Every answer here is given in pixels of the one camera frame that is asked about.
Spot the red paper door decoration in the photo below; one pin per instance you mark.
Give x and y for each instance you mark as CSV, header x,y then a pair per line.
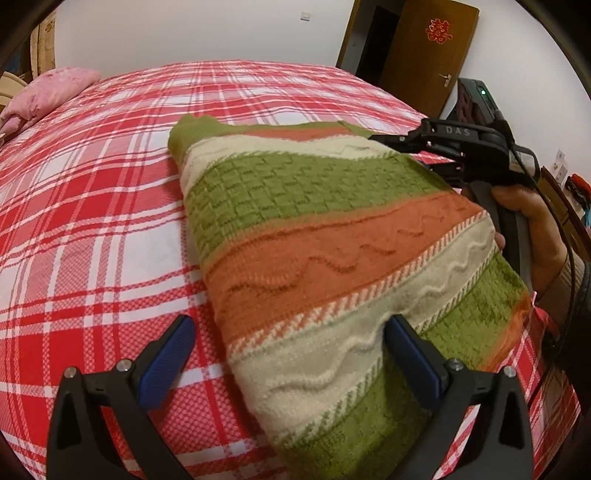
x,y
438,31

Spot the brown wooden door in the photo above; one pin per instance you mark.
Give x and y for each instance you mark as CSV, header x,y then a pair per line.
x,y
415,64

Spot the red cloth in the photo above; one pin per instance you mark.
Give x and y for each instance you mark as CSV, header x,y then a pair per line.
x,y
579,183

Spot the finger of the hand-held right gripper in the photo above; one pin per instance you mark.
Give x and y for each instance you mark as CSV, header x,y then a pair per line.
x,y
397,138
445,170

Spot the cream and brown headboard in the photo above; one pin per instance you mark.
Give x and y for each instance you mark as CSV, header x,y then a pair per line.
x,y
9,87

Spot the person's right forearm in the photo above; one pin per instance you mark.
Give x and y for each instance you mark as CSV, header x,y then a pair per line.
x,y
561,300

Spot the pink pillow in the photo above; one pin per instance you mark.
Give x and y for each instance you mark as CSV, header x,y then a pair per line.
x,y
46,92

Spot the dark wooden door frame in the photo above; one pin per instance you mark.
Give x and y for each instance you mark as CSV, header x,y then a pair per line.
x,y
346,46

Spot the green striped knit sweater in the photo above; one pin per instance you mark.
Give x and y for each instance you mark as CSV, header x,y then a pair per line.
x,y
323,240

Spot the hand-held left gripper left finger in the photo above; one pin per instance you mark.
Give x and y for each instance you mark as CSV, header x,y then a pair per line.
x,y
168,364

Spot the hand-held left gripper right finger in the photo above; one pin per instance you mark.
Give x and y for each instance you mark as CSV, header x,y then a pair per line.
x,y
411,364

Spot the red plaid bed sheet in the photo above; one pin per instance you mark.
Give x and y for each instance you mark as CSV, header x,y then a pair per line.
x,y
92,194

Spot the beige patterned curtain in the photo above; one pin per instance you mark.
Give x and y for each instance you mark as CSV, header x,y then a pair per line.
x,y
44,46

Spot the wooden cabinet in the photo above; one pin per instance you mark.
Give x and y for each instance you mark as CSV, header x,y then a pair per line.
x,y
561,203

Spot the person's right hand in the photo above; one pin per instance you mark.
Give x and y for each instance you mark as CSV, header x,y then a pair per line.
x,y
545,240

